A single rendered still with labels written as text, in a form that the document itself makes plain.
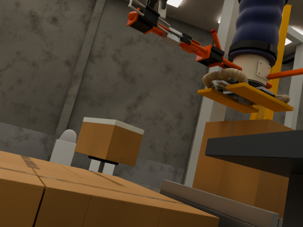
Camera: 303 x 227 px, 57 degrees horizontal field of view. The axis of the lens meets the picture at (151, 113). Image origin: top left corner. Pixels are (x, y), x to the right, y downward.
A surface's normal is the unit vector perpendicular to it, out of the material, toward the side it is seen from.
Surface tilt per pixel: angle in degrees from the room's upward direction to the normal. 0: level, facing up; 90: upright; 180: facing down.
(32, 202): 90
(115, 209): 90
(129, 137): 90
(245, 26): 76
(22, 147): 90
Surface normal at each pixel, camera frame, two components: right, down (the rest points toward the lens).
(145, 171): 0.24, -0.13
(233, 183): -0.86, -0.29
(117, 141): 0.69, 0.04
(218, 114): 0.47, -0.05
